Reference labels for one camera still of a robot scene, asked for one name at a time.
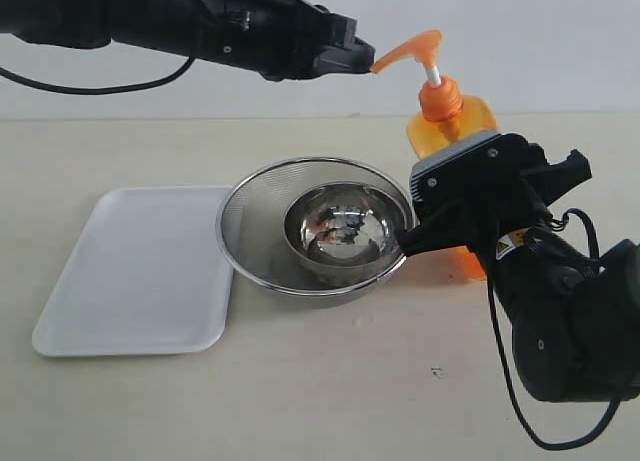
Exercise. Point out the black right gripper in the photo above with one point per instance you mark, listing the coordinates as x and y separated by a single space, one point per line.
504 185

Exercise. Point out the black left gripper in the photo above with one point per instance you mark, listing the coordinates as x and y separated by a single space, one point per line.
283 39

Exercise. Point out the orange pump soap bottle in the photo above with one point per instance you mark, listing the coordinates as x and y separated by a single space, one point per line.
446 115

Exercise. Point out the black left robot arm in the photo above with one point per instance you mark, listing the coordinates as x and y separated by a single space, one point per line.
171 26

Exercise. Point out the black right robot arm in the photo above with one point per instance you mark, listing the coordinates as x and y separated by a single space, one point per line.
574 316

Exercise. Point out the small stainless steel bowl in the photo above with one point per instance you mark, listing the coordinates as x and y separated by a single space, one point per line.
344 229

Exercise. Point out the steel mesh strainer basket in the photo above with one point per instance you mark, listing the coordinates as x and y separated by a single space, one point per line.
249 227

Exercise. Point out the white rectangular plastic tray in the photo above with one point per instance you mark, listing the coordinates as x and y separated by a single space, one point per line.
146 277

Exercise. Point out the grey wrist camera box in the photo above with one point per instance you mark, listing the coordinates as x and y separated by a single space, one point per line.
428 165

